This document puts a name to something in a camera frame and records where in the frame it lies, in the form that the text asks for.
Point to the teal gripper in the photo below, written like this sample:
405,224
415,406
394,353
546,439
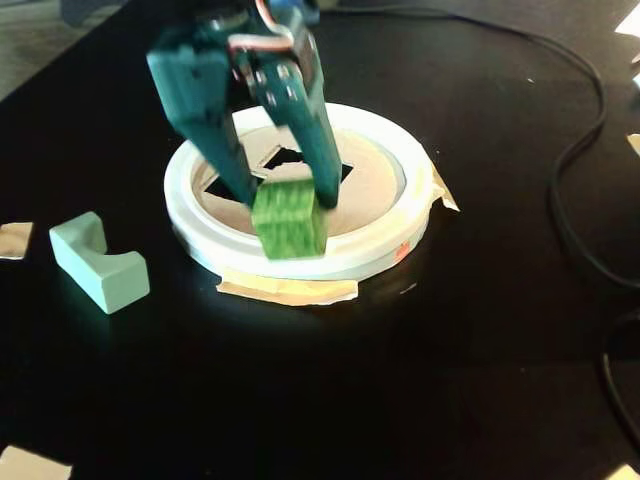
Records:
200,85

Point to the green wooden cube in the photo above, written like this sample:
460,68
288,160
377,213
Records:
287,220

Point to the pale green arch block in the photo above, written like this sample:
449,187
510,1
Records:
110,285

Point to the cardboard insert with cut holes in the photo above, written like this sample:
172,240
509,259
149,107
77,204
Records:
365,190

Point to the white round sorter container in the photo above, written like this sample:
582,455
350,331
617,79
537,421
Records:
225,255

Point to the long masking tape strip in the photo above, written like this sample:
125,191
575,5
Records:
290,292

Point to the crumpled masking tape piece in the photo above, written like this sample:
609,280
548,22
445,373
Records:
447,197

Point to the grey blue object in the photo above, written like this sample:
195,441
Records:
87,12

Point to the torn beige tape piece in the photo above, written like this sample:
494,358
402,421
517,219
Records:
14,241

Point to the small beige tape scrap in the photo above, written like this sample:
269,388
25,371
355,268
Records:
634,145

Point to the white paper sheet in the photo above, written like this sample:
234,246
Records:
629,25

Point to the beige tape patch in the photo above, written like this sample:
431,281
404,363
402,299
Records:
627,474
30,465

